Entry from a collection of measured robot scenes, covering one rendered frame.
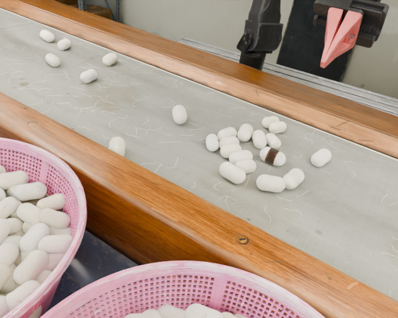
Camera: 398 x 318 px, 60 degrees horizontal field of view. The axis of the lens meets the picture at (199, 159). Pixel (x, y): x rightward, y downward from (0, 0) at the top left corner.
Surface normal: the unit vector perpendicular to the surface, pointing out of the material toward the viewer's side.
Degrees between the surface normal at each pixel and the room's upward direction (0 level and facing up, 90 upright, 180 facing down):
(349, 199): 0
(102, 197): 90
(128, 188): 0
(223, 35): 90
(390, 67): 89
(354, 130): 45
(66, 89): 0
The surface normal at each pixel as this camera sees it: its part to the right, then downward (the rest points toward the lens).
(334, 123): -0.29, -0.27
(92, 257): 0.13, -0.81
